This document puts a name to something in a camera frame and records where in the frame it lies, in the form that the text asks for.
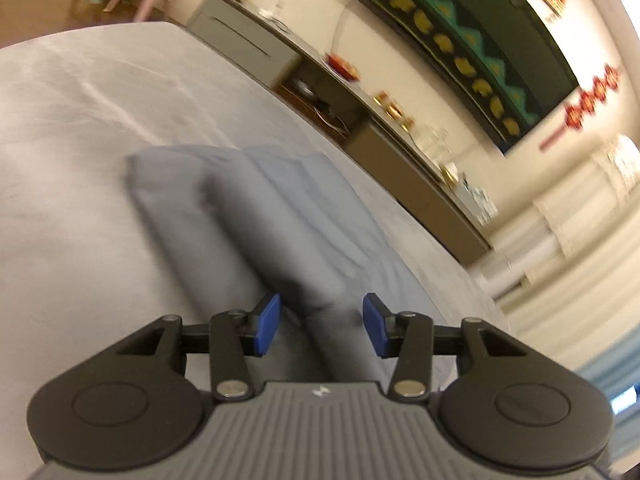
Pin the gold bowl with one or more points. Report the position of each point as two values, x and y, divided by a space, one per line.
392 110

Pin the gold tissue box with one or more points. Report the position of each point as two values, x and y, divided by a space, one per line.
450 175

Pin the cream curtain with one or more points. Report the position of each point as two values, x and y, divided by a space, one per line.
575 305

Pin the white lace cover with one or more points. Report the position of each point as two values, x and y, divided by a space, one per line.
600 195

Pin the wall television with patterned cover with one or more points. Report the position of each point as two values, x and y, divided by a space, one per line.
475 35

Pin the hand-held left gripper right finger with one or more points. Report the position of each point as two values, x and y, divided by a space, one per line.
375 322

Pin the set of clear glasses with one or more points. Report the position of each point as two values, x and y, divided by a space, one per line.
431 142

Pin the grey television cabinet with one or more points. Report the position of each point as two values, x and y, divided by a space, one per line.
240 35

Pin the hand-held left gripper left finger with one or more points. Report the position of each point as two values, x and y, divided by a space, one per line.
267 322

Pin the red knot wall hanging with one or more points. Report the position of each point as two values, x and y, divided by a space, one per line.
585 105

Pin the grey shirt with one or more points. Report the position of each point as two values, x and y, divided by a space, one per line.
280 200

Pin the red fruit plate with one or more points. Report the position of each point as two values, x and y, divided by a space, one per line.
342 66

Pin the white storage tray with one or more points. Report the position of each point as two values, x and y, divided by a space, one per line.
477 202

